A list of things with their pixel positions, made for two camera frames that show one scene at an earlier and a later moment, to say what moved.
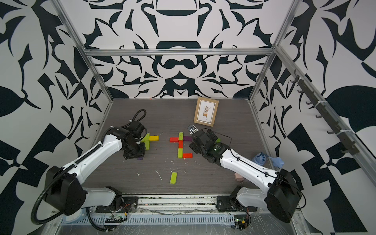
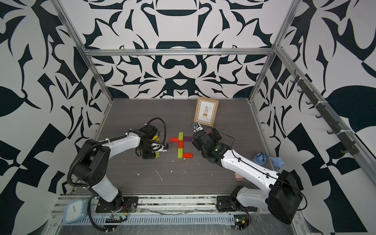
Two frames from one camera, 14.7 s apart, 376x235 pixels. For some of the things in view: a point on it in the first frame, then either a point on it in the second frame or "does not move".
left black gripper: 128,154 to 148,155
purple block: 187,138 does not move
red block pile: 180,144 does not move
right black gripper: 193,146 does not move
